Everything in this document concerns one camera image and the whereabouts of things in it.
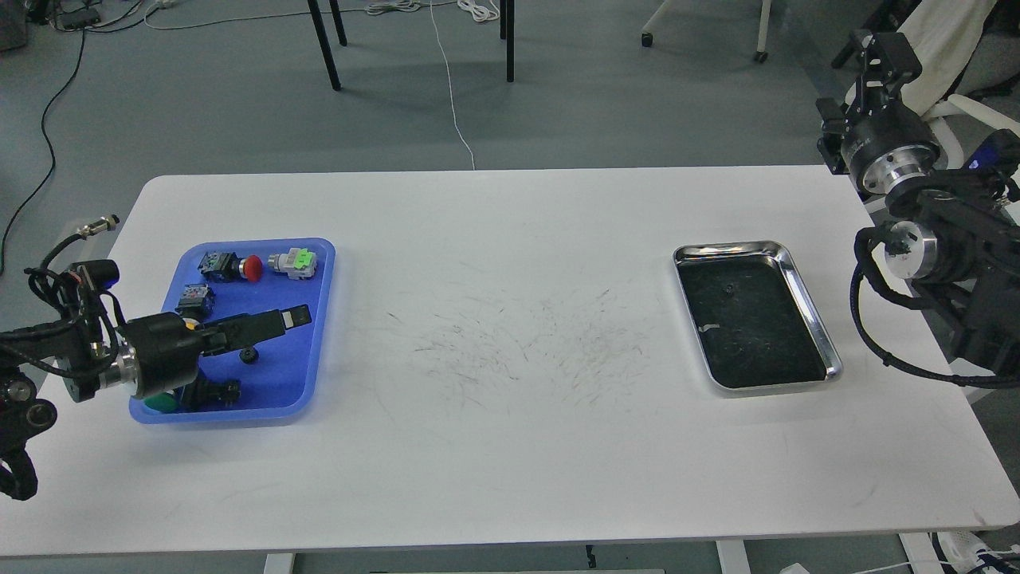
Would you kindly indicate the blue plastic tray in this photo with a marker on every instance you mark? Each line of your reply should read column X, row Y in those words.
column 283, row 379

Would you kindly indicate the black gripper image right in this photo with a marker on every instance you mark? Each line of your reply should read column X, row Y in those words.
column 886, row 146

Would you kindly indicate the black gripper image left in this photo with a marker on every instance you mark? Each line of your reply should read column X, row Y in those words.
column 165, row 350

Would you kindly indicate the silver metal tray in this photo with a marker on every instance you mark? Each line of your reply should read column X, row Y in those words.
column 769, row 336

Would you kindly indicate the red push button switch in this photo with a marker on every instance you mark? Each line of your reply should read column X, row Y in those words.
column 226, row 267

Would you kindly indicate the white chair with beige cloth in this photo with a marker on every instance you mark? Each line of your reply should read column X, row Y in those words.
column 944, row 35

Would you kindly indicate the black switch block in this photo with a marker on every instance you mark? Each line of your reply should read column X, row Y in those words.
column 204, row 391

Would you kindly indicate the yellow push button switch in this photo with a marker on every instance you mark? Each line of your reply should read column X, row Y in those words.
column 195, row 304

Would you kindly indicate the grey green connector switch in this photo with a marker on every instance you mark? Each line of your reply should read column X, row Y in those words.
column 297, row 264

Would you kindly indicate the green push button switch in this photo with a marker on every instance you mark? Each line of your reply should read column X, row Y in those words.
column 166, row 403

